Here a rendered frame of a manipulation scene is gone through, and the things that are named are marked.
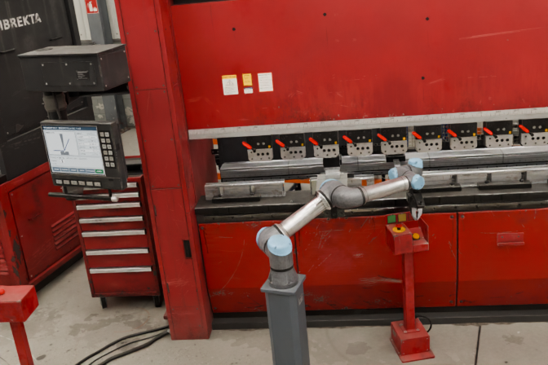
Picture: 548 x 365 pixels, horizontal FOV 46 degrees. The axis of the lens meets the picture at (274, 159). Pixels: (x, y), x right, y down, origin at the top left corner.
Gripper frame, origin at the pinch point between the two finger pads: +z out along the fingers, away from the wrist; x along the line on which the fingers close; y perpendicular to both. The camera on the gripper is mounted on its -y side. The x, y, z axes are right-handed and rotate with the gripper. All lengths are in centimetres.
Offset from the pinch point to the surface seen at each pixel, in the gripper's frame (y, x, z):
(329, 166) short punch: 47, 38, -17
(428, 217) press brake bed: 18.2, -13.9, 11.4
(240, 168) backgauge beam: 85, 90, -7
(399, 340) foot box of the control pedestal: -12, 14, 72
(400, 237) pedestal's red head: -5.8, 11.1, 6.8
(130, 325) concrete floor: 66, 177, 90
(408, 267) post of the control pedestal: -2.5, 5.3, 29.6
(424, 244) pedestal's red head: -6.3, -2.3, 13.0
